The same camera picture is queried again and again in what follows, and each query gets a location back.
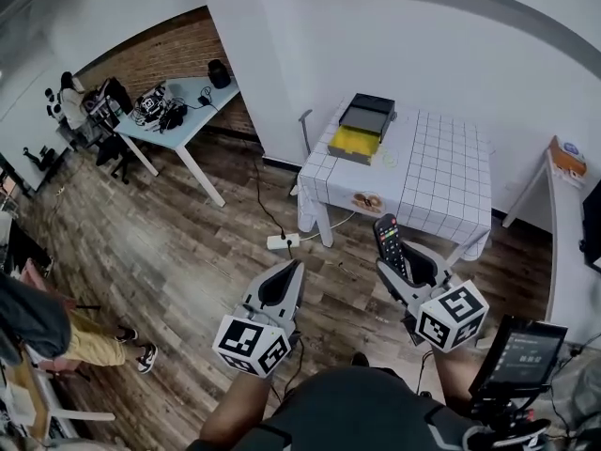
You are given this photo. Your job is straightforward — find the person's right forearm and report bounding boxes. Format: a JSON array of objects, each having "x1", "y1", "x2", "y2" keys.
[{"x1": 430, "y1": 343, "x2": 479, "y2": 406}]

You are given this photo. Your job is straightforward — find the black office chair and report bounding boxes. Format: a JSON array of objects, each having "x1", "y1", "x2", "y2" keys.
[{"x1": 95, "y1": 132, "x2": 135, "y2": 186}]

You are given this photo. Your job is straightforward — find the light blue desk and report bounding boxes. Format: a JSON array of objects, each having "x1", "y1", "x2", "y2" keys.
[{"x1": 112, "y1": 75, "x2": 243, "y2": 209}]

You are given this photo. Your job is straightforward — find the white table leg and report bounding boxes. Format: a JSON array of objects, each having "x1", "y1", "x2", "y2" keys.
[{"x1": 315, "y1": 202, "x2": 335, "y2": 248}]

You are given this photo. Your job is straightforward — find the black backpack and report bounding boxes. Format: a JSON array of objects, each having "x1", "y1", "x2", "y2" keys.
[{"x1": 96, "y1": 76, "x2": 135, "y2": 117}]

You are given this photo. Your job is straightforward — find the pile of cables and devices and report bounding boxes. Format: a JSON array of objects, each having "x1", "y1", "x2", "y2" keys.
[{"x1": 129, "y1": 82, "x2": 189, "y2": 134}]

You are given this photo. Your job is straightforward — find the black monitor on rig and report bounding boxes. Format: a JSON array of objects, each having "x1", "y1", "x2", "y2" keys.
[{"x1": 468, "y1": 315, "x2": 570, "y2": 401}]

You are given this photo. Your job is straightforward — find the person's left forearm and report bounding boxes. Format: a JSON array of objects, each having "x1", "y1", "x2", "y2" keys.
[{"x1": 197, "y1": 371, "x2": 274, "y2": 443}]

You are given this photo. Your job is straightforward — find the black remote control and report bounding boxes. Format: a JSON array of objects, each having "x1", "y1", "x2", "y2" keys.
[{"x1": 373, "y1": 212, "x2": 408, "y2": 280}]

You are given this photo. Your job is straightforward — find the grey walking stick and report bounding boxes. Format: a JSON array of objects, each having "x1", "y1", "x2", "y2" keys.
[{"x1": 298, "y1": 108, "x2": 315, "y2": 159}]

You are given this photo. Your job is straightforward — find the black container with yellow drawer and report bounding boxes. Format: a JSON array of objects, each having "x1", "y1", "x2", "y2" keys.
[{"x1": 326, "y1": 92, "x2": 397, "y2": 166}]

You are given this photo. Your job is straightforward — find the orange and white box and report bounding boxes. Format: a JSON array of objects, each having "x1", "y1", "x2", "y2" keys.
[{"x1": 547, "y1": 134, "x2": 589, "y2": 188}]

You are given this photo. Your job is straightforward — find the black power cable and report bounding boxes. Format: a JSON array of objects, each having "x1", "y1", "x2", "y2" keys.
[{"x1": 239, "y1": 133, "x2": 295, "y2": 258}]

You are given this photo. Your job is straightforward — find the white grid tablecloth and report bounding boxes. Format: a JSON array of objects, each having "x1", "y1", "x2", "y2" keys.
[{"x1": 296, "y1": 99, "x2": 495, "y2": 263}]

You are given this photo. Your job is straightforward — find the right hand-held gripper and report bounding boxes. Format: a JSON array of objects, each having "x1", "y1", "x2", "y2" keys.
[{"x1": 375, "y1": 239, "x2": 490, "y2": 352}]

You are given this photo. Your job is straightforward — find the white shelf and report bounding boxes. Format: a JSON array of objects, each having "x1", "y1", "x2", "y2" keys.
[{"x1": 501, "y1": 148, "x2": 601, "y2": 337}]

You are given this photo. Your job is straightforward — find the black cylindrical speaker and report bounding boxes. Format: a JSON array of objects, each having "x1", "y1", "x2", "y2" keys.
[{"x1": 207, "y1": 58, "x2": 233, "y2": 89}]

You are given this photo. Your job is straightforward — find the person's dark shirt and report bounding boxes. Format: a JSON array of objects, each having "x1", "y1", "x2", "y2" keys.
[{"x1": 187, "y1": 364, "x2": 480, "y2": 451}]

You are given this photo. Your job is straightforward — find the white power strip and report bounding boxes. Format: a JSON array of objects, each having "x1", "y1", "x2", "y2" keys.
[{"x1": 266, "y1": 233, "x2": 301, "y2": 252}]

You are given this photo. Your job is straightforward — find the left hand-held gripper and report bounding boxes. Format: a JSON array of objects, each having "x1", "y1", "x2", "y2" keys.
[{"x1": 211, "y1": 258, "x2": 306, "y2": 380}]

